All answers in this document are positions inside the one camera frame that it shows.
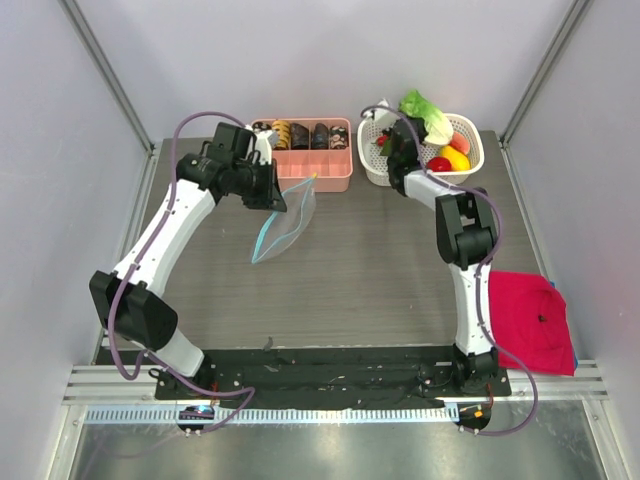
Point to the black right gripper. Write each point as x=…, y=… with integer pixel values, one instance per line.
x=405, y=138

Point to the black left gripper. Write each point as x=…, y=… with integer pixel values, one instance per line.
x=270, y=198

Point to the clear zip top bag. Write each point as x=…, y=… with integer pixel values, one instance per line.
x=282, y=229

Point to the red toy tomato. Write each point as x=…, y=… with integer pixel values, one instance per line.
x=439, y=164

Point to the green toy lettuce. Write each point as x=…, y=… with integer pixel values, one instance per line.
x=432, y=124

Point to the yellow toy mango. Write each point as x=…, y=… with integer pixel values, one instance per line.
x=459, y=161

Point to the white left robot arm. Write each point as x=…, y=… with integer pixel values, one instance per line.
x=129, y=299

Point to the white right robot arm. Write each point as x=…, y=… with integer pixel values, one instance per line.
x=467, y=233

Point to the white perforated basket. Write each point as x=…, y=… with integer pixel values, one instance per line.
x=375, y=162

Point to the pink divided tray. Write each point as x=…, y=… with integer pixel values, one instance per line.
x=333, y=168

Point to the toy watermelon slice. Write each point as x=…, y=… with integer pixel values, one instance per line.
x=460, y=143

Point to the black pink roll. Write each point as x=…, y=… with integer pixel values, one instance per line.
x=338, y=137

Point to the dark brown roll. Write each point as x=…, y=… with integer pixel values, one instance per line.
x=300, y=137

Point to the yellow striped roll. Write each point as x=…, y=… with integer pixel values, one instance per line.
x=283, y=129

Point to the black floral sushi roll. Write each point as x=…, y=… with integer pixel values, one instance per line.
x=260, y=126

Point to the black blue roll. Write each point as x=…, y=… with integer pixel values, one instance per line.
x=320, y=137

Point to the red folded cloth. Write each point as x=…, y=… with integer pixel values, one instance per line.
x=529, y=319

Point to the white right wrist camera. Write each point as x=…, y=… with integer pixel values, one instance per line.
x=379, y=113

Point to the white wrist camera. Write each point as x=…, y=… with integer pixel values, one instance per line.
x=261, y=149
x=379, y=113

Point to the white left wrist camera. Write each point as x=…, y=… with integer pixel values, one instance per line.
x=261, y=149

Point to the white slotted cable duct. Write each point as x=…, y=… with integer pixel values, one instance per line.
x=201, y=414

